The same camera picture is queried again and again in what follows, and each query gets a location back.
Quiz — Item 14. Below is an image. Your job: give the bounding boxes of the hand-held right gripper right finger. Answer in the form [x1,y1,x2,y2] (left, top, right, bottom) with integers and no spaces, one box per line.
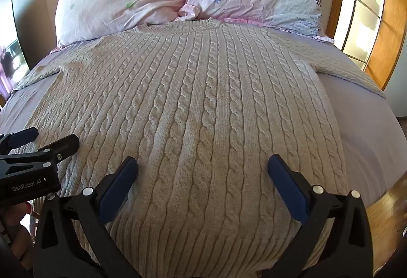
[267,154,375,278]

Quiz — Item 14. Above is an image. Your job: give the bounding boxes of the wooden framed window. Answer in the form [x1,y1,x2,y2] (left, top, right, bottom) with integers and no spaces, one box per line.
[326,0,404,91]

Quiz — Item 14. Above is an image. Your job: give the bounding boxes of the beige cable-knit sweater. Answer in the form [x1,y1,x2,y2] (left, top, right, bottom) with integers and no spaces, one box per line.
[14,18,387,278]

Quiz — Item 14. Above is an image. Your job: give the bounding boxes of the person's left hand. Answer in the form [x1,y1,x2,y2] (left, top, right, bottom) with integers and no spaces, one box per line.
[9,200,42,262]

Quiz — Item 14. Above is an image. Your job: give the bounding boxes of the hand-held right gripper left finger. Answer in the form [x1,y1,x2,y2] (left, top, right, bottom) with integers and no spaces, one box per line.
[33,156,142,278]

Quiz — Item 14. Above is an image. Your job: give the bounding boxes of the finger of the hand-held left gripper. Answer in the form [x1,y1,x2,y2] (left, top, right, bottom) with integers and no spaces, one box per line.
[0,134,80,172]
[0,127,39,149]

